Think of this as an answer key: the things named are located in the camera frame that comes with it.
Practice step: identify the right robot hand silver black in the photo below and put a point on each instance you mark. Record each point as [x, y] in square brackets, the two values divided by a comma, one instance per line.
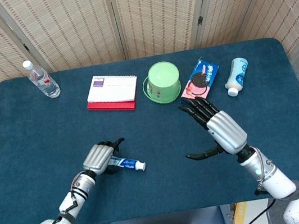
[226, 131]

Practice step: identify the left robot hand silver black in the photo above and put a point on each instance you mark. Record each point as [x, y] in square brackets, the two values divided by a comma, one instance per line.
[97, 158]

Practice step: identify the blue white toothpaste tube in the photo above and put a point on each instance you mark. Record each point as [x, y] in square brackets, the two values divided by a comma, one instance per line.
[124, 162]

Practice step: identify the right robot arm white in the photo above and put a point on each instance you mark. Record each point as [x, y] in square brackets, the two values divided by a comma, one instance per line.
[274, 180]

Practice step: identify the dark blue cloth-covered table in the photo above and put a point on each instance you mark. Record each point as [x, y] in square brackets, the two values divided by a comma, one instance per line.
[57, 138]

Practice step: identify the blue pink cookie box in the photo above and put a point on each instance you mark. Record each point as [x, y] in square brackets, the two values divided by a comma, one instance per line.
[201, 78]

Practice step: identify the white milk drink bottle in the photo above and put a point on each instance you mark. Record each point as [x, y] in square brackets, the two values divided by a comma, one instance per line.
[238, 73]

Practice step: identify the white red desk calendar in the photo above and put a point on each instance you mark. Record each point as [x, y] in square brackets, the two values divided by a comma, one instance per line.
[111, 89]

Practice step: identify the green plastic bucket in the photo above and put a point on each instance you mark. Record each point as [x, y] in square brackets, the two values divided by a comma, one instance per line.
[162, 78]

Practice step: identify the white yellow cardboard box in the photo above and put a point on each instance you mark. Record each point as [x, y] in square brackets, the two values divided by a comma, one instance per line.
[240, 217]

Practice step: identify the clear plastic water bottle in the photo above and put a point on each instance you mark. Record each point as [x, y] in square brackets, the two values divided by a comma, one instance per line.
[45, 83]

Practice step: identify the black screen hinge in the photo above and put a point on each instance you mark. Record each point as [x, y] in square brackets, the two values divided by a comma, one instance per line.
[200, 20]
[26, 47]

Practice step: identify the bamboo folding screen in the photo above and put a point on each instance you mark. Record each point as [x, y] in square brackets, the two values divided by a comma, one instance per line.
[73, 24]

